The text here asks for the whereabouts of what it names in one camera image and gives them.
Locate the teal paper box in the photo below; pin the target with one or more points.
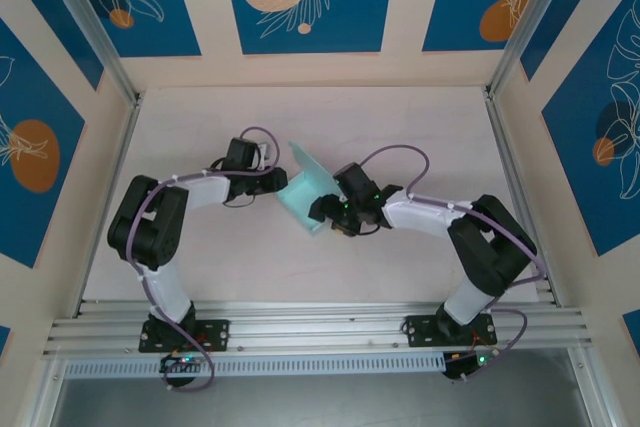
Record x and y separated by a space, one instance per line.
302 192

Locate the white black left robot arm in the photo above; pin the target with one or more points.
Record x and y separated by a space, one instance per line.
150 227

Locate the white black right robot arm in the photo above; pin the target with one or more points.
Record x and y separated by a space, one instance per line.
480 247

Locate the aluminium mounting beam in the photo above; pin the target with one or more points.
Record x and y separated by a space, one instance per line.
320 327

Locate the blue poster large peach circle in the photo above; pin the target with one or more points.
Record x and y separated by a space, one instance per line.
350 22

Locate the grey metal panel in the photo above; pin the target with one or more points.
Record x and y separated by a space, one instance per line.
320 404

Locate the blue poster flower outline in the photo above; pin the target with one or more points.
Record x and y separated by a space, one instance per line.
165 22

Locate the black controller board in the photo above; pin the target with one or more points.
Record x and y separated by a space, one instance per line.
180 362
462 364

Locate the blue poster fern orange circle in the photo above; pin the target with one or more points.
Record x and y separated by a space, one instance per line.
450 7

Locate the blue poster dark circle flowers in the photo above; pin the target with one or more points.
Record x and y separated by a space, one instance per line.
575 172

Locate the blue poster orange circle flower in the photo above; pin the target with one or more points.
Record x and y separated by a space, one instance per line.
35 112

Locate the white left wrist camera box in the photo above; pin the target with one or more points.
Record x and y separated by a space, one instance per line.
264 153

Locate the aluminium side rail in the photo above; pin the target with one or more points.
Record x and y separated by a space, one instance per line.
123 147
502 147

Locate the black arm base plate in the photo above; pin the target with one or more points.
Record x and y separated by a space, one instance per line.
420 331
220 334

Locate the aluminium frame post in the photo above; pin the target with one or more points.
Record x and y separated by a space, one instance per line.
90 22
530 22

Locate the aluminium frame bar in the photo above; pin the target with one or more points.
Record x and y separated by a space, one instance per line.
595 387
47 392

